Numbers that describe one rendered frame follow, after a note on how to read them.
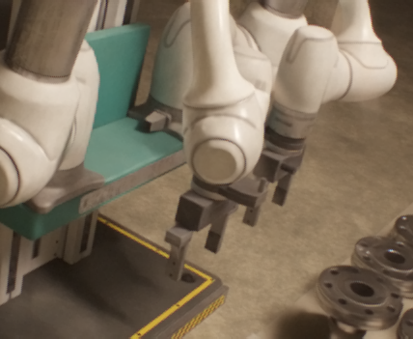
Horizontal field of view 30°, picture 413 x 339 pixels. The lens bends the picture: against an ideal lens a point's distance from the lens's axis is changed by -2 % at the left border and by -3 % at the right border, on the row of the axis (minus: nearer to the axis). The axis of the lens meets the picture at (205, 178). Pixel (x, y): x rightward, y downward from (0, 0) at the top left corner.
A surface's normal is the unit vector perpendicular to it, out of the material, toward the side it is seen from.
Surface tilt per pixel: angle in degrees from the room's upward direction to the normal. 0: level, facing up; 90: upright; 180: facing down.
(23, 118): 77
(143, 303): 0
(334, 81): 89
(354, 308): 0
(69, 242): 90
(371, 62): 60
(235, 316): 0
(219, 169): 98
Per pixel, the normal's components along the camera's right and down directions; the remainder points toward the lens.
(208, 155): -0.06, 0.59
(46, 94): 0.57, -0.09
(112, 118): 0.83, 0.40
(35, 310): 0.22, -0.87
